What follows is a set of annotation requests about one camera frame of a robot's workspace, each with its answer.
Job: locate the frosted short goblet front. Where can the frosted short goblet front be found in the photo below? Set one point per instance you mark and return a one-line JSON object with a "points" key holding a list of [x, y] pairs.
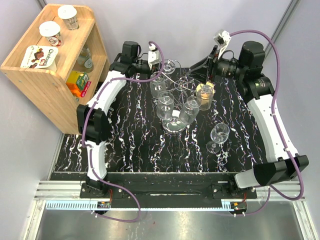
{"points": [[189, 110]]}

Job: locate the clear patterned short goblet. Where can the clear patterned short goblet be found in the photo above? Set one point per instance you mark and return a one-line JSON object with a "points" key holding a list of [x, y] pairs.
{"points": [[165, 105]]}

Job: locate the clear smooth wine glass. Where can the clear smooth wine glass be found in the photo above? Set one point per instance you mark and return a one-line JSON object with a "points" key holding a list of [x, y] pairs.
{"points": [[162, 83]]}

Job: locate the white lidded yogurt cup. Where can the white lidded yogurt cup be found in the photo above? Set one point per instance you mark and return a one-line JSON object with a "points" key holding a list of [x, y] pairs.
{"points": [[52, 32]]}

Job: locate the clear cup white lid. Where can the clear cup white lid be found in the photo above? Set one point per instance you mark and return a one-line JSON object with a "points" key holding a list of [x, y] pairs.
{"points": [[68, 14]]}

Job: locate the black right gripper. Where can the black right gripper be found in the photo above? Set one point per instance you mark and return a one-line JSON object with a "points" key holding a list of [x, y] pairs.
{"points": [[199, 70]]}

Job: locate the glass bottle on shelf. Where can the glass bottle on shelf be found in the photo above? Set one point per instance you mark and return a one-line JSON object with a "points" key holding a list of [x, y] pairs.
{"points": [[84, 60]]}

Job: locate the chrome wine glass rack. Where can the chrome wine glass rack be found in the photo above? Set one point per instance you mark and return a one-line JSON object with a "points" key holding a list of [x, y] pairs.
{"points": [[181, 90]]}

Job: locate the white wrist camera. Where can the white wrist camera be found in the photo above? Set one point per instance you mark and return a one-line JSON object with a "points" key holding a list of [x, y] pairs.
{"points": [[222, 38], [153, 56]]}

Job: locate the Chobani yogurt cup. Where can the Chobani yogurt cup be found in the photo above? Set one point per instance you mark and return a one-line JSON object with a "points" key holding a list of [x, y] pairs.
{"points": [[40, 57]]}

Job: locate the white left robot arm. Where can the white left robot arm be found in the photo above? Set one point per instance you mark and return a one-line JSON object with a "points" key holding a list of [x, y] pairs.
{"points": [[92, 116]]}

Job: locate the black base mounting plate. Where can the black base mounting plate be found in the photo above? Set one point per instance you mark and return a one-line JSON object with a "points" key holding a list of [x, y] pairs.
{"points": [[191, 190]]}

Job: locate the wooden shelf unit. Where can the wooden shelf unit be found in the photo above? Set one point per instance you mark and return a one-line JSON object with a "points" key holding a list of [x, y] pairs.
{"points": [[47, 89]]}

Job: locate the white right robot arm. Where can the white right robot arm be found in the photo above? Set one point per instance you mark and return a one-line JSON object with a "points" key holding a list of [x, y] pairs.
{"points": [[283, 160]]}

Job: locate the orange juice carton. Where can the orange juice carton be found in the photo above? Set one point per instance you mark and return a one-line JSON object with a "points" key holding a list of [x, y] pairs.
{"points": [[77, 82]]}

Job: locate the patterned glass goblet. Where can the patterned glass goblet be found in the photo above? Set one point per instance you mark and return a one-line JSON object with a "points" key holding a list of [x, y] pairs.
{"points": [[205, 97]]}

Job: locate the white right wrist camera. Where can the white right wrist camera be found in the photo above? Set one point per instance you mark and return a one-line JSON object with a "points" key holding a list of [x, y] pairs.
{"points": [[222, 38]]}

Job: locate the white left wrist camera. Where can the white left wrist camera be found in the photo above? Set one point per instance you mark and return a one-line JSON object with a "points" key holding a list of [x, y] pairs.
{"points": [[153, 56]]}

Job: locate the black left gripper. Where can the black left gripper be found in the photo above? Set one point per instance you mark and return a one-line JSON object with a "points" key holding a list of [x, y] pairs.
{"points": [[150, 73]]}

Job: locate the red packaged item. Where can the red packaged item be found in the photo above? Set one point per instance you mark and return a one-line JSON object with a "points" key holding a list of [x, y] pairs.
{"points": [[85, 88]]}

